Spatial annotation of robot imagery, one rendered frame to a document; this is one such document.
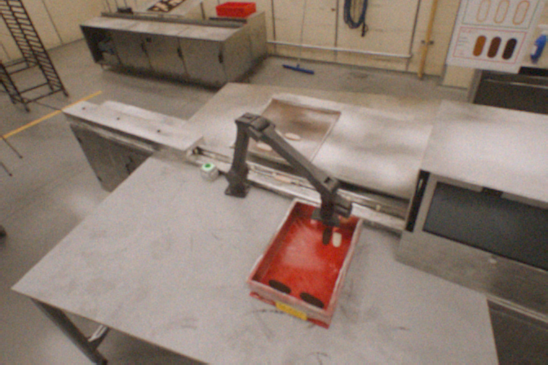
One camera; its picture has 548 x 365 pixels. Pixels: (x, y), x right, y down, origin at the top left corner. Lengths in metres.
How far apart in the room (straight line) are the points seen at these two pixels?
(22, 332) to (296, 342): 1.96
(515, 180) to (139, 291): 1.37
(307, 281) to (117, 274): 0.79
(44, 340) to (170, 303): 1.38
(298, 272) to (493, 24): 1.48
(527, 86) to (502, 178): 1.89
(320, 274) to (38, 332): 1.92
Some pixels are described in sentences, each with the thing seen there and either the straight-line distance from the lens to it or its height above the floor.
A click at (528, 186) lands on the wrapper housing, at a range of 1.18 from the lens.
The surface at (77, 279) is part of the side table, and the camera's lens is 1.65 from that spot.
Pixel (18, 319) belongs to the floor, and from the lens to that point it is 2.86.
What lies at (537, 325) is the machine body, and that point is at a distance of 1.57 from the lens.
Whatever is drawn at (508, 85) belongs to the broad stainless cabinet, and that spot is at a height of 0.86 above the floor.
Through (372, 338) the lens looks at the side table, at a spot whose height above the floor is 0.82.
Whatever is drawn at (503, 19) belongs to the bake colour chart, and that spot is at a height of 1.52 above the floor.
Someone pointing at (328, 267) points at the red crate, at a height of 0.82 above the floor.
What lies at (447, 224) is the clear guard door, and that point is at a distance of 1.25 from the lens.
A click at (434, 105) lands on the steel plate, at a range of 2.60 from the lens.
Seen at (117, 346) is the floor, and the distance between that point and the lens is 2.39.
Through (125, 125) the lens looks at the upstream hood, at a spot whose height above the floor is 0.92.
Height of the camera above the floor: 1.96
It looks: 37 degrees down
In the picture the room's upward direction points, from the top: 5 degrees counter-clockwise
